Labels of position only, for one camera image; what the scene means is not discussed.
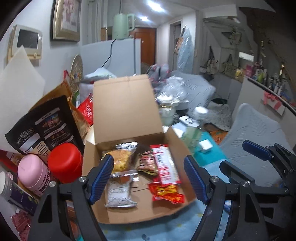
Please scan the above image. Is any white bread-print snack packet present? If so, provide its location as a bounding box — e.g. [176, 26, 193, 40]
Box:
[105, 176, 137, 208]

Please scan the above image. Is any red yellow snack packet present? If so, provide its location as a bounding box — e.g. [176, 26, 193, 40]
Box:
[149, 182, 185, 204]

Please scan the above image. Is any yellow snack bag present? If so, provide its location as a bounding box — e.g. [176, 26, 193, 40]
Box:
[102, 142, 138, 178]

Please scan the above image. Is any white embossed chair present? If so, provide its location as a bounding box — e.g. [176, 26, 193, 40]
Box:
[219, 103, 292, 187]

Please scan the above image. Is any pink plastic canister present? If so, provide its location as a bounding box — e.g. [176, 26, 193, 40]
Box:
[18, 154, 51, 197]

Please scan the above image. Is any red plastic canister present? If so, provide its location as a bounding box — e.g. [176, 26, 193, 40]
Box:
[48, 143, 83, 184]

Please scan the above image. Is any white charger block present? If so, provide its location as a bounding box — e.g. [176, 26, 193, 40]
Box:
[198, 139, 213, 153]

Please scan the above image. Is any purple labelled jar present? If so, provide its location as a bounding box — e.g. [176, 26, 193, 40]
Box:
[0, 171, 38, 216]

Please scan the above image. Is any red white barcode packet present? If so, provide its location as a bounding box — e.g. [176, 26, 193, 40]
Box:
[150, 144, 181, 186]

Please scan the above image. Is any black snack pouch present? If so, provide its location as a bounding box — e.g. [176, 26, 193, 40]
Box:
[5, 95, 84, 163]

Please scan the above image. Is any brown cardboard box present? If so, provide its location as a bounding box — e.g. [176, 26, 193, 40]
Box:
[82, 75, 196, 225]

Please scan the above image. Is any dark red small packet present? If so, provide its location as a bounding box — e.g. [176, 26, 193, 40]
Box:
[137, 151, 158, 176]

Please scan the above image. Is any white refrigerator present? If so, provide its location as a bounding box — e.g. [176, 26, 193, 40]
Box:
[80, 38, 141, 77]

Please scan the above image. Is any gold framed picture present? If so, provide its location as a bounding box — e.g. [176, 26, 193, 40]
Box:
[51, 0, 81, 43]

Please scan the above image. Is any green electric kettle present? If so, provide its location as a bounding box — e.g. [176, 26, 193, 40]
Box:
[112, 14, 135, 40]

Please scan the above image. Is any white wall intercom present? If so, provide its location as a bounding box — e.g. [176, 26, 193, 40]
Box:
[7, 25, 43, 62]

